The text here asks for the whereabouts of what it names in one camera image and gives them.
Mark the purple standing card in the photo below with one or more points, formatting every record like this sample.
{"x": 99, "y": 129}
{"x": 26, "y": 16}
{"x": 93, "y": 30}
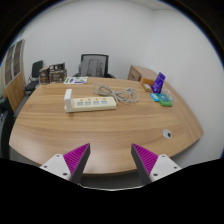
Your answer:
{"x": 158, "y": 82}

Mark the small tan box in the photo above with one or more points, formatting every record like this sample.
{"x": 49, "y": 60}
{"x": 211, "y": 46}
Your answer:
{"x": 147, "y": 87}

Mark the black sofa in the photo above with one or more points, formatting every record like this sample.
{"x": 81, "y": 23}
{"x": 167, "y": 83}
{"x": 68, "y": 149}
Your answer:
{"x": 5, "y": 126}

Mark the large dark printed box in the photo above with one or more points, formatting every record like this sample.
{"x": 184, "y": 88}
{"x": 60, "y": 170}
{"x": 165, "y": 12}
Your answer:
{"x": 58, "y": 76}

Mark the small black chair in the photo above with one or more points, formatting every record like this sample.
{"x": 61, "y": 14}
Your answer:
{"x": 36, "y": 68}

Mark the small brown cardboard box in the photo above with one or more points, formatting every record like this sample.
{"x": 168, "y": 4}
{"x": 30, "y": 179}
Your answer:
{"x": 44, "y": 76}

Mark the flat dark printed box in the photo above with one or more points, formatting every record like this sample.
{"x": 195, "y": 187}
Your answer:
{"x": 57, "y": 66}

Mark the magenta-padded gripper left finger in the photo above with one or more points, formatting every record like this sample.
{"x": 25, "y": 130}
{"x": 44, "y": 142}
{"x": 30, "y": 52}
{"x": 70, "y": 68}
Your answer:
{"x": 56, "y": 163}

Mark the orange cardboard box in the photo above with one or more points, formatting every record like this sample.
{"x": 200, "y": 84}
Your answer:
{"x": 147, "y": 81}

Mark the wooden side desk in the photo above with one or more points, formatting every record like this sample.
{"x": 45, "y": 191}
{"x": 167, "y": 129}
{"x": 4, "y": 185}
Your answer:
{"x": 138, "y": 71}

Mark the green flat box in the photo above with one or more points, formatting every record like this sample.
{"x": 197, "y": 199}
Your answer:
{"x": 165, "y": 100}

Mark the black mesh office chair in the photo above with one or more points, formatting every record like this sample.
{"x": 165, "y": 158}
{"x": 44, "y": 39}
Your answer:
{"x": 85, "y": 56}

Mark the small blue box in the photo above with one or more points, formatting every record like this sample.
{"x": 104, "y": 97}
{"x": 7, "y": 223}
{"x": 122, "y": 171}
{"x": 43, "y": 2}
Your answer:
{"x": 154, "y": 97}

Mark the wooden glass-door cabinet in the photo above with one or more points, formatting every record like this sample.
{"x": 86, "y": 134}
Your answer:
{"x": 15, "y": 86}

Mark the white printed paper sheet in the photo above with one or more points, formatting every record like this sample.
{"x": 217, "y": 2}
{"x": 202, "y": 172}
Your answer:
{"x": 76, "y": 80}

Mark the grey backpack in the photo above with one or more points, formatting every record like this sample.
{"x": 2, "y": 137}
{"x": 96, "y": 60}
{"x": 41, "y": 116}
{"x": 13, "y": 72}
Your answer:
{"x": 90, "y": 66}

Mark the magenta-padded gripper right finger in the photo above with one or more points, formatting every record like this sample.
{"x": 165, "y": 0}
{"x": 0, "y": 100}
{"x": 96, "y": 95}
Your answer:
{"x": 163, "y": 165}

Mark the cream power strip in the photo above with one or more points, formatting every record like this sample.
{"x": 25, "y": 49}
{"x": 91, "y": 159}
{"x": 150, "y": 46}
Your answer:
{"x": 96, "y": 103}

